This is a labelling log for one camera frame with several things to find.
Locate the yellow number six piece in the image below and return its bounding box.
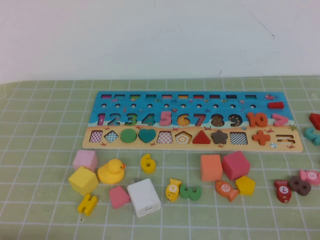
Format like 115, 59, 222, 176
140, 153, 157, 174

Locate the pink number five piece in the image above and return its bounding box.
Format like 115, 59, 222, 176
159, 110, 175, 127

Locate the teal heart piece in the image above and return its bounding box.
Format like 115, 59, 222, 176
138, 128, 157, 144

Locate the blue wooden puzzle board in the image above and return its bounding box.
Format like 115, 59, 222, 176
81, 91, 304, 153

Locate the green circle piece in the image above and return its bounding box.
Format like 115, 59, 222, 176
120, 129, 138, 144

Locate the red triangle piece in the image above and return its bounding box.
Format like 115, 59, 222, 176
192, 129, 211, 145

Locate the brown star piece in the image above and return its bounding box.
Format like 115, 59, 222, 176
210, 129, 230, 145

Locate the green number three piece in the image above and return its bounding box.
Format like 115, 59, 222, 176
179, 184, 203, 202

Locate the pink trapezoid piece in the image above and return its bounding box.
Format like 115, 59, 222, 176
108, 185, 131, 210

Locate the orange number ten piece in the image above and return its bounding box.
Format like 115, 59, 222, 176
246, 112, 268, 128

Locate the orange plus sign piece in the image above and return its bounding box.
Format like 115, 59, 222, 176
251, 129, 272, 146

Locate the yellow pentagon piece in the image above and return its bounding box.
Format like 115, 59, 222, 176
234, 175, 256, 196

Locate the yellow H-shaped piece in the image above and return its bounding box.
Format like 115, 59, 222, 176
77, 193, 98, 217

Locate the pink greater-than sign piece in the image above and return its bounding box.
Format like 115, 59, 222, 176
271, 113, 290, 128

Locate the teal number two piece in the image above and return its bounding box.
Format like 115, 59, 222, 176
303, 126, 320, 146

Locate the red number seven piece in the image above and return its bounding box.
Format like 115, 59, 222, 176
309, 112, 320, 130

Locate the brown number eight piece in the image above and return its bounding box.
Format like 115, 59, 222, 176
288, 175, 312, 197

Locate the orange square block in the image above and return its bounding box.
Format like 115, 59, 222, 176
200, 154, 223, 182

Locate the yellow fish number nine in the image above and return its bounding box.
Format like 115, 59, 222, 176
165, 178, 183, 202

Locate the yellow rubber duck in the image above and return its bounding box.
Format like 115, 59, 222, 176
96, 158, 126, 185

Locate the white charger block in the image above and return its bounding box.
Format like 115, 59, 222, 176
126, 178, 162, 218

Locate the light pink cube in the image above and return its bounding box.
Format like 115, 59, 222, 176
72, 149, 98, 173

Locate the magenta cube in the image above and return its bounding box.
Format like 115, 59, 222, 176
221, 150, 251, 181

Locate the orange fish number ten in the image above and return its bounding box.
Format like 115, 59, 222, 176
214, 180, 240, 203

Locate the yellow cube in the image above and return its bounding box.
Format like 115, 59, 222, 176
68, 165, 100, 196

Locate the green grid table mat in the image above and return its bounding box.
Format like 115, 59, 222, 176
0, 74, 320, 240

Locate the red fish number seven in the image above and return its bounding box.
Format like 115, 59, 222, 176
273, 179, 293, 204

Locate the pink fish number five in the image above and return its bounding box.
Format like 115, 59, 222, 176
298, 169, 320, 186

